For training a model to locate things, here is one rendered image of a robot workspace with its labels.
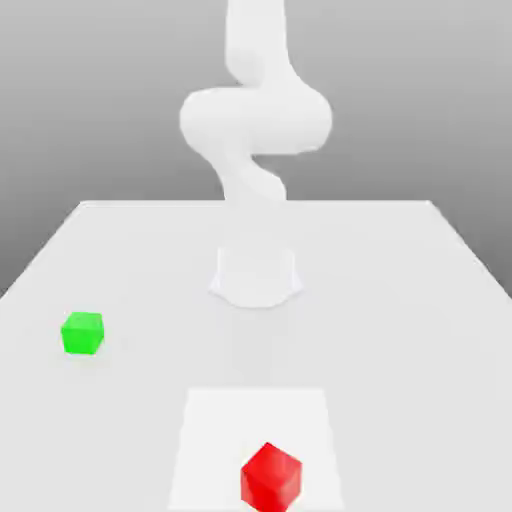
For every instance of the small red cube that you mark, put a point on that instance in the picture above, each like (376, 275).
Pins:
(271, 478)

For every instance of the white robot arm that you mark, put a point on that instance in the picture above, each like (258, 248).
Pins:
(256, 120)

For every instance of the small green cube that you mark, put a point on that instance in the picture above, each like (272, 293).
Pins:
(82, 334)

